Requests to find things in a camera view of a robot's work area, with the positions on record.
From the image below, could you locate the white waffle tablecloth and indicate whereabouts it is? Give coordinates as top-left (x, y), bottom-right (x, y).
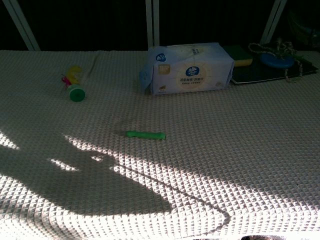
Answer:
top-left (0, 49), bottom-right (320, 240)

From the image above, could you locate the white frame post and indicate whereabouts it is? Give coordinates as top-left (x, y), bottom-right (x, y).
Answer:
top-left (1, 0), bottom-right (41, 51)
top-left (145, 0), bottom-right (161, 49)
top-left (259, 0), bottom-right (289, 45)

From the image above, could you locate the yellow feather shuttlecock green base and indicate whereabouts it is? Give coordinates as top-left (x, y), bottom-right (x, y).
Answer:
top-left (60, 65), bottom-right (87, 103)

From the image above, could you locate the blue round disc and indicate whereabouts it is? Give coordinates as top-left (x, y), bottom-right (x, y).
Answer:
top-left (259, 52), bottom-right (295, 69)

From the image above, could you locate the blue white tissue pack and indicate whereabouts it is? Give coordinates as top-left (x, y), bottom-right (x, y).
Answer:
top-left (138, 42), bottom-right (236, 97)

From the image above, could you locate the green stick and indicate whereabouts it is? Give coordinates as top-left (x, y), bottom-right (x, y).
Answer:
top-left (124, 130), bottom-right (167, 142)

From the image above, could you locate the dark notebook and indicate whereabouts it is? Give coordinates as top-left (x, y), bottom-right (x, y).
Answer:
top-left (229, 43), bottom-right (320, 86)

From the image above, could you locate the yellow green sponge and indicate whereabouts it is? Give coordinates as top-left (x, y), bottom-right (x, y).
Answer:
top-left (222, 44), bottom-right (254, 68)

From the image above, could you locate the beige twisted rope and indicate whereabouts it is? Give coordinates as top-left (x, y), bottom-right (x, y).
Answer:
top-left (247, 37), bottom-right (304, 84)

